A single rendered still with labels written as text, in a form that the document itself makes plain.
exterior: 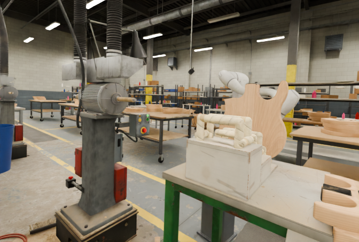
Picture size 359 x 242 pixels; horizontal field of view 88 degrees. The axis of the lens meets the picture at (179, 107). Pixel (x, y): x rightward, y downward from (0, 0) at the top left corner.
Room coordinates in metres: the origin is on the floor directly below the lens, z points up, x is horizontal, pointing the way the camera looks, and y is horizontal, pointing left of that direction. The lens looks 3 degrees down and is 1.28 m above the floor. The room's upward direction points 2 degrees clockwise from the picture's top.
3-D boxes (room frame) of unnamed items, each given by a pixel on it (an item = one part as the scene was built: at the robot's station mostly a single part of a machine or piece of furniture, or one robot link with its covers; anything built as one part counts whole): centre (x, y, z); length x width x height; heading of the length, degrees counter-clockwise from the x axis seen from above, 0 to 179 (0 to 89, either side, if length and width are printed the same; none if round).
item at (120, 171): (1.74, 0.59, 0.49); 0.25 x 0.12 x 0.37; 52
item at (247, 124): (0.74, -0.27, 1.15); 0.03 x 0.03 x 0.09
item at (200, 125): (0.78, -0.09, 1.15); 0.03 x 0.03 x 0.09
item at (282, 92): (0.93, -0.49, 1.33); 0.07 x 0.04 x 0.10; 51
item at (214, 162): (0.77, -0.19, 1.02); 0.27 x 0.15 x 0.17; 52
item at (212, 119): (0.73, -0.16, 1.20); 0.20 x 0.03 x 0.03; 51
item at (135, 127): (1.71, 0.42, 0.99); 0.24 x 0.21 x 0.26; 52
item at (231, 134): (0.86, -0.26, 1.12); 0.20 x 0.03 x 0.03; 51
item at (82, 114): (1.61, 0.69, 1.11); 0.36 x 0.24 x 0.04; 52
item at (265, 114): (1.01, -0.39, 1.17); 0.35 x 0.04 x 0.40; 51
